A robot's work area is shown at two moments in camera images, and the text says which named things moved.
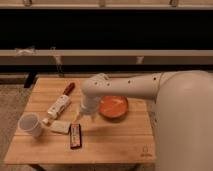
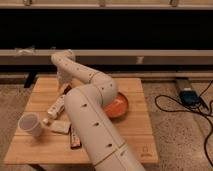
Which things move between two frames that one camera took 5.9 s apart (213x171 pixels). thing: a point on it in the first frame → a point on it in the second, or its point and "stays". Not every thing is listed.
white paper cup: (31, 123) stays
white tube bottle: (57, 108) stays
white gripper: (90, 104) → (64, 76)
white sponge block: (60, 126) stays
